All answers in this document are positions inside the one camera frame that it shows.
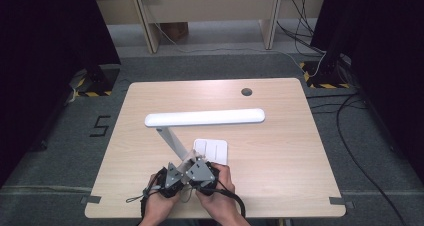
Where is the black stand base hazard tape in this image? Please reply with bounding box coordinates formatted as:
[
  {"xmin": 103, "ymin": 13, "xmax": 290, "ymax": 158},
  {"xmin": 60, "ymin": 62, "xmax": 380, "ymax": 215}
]
[
  {"xmin": 68, "ymin": 64, "xmax": 121, "ymax": 99},
  {"xmin": 298, "ymin": 54, "xmax": 351, "ymax": 90}
]

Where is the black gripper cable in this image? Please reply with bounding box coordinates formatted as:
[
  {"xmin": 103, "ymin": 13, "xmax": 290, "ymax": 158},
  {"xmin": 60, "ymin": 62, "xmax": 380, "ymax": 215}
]
[
  {"xmin": 199, "ymin": 185, "xmax": 247, "ymax": 219},
  {"xmin": 125, "ymin": 167, "xmax": 168, "ymax": 220}
]

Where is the black curtain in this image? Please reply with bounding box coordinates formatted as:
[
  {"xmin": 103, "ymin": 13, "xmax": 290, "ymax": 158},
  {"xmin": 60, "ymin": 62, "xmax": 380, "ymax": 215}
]
[
  {"xmin": 0, "ymin": 0, "xmax": 122, "ymax": 187},
  {"xmin": 311, "ymin": 0, "xmax": 424, "ymax": 184}
]

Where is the brown cardboard box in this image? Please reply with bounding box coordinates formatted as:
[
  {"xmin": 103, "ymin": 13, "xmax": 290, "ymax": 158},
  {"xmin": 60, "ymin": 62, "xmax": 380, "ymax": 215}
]
[{"xmin": 159, "ymin": 21, "xmax": 189, "ymax": 42}]

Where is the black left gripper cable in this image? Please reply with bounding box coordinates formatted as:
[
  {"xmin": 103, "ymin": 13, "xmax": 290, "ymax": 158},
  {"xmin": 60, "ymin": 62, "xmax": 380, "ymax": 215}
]
[{"xmin": 125, "ymin": 167, "xmax": 168, "ymax": 220}]

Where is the beige background desk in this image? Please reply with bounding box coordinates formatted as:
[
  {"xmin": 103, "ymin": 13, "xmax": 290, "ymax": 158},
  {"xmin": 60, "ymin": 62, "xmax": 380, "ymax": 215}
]
[{"xmin": 90, "ymin": 0, "xmax": 329, "ymax": 55}]

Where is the white desk lamp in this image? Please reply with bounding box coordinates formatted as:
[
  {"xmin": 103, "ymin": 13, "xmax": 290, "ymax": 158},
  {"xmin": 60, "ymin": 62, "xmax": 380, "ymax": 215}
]
[{"xmin": 144, "ymin": 108, "xmax": 267, "ymax": 167}]

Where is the person's right hand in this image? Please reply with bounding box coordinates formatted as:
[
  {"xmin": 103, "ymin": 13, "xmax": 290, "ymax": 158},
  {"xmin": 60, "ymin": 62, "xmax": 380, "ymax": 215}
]
[{"xmin": 195, "ymin": 163, "xmax": 241, "ymax": 222}]

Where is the person's left hand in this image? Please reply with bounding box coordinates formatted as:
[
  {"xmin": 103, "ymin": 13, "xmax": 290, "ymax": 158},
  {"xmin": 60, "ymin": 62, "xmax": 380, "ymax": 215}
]
[{"xmin": 141, "ymin": 174, "xmax": 183, "ymax": 222}]

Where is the long black floor cable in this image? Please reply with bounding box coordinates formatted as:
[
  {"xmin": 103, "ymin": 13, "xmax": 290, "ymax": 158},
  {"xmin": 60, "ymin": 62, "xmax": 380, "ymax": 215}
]
[{"xmin": 306, "ymin": 91, "xmax": 408, "ymax": 226}]

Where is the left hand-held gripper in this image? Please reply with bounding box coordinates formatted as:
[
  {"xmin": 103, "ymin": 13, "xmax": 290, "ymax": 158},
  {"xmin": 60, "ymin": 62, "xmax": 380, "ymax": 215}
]
[{"xmin": 154, "ymin": 162, "xmax": 186, "ymax": 199}]

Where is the grey tape piece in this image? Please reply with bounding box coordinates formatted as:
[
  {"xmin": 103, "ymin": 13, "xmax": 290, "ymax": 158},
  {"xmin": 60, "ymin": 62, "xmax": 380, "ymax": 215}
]
[
  {"xmin": 329, "ymin": 196, "xmax": 355, "ymax": 210},
  {"xmin": 80, "ymin": 195, "xmax": 102, "ymax": 205}
]

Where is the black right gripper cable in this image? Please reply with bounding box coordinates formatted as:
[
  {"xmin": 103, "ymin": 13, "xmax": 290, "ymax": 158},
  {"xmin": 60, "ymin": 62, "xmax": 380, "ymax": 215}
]
[{"xmin": 199, "ymin": 185, "xmax": 247, "ymax": 219}]

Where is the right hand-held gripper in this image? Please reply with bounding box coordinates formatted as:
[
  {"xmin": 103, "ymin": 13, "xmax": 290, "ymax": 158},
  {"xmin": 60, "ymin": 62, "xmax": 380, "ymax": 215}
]
[{"xmin": 185, "ymin": 157, "xmax": 221, "ymax": 197}]

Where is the white floor cable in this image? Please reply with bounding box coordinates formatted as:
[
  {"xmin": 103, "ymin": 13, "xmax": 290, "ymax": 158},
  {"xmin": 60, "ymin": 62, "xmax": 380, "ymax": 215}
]
[{"xmin": 139, "ymin": 0, "xmax": 328, "ymax": 79}]

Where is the bundle of black hanging cables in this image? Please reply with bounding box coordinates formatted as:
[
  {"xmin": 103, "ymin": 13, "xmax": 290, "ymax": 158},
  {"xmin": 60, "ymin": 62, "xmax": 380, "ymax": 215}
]
[{"xmin": 276, "ymin": 0, "xmax": 326, "ymax": 55}]

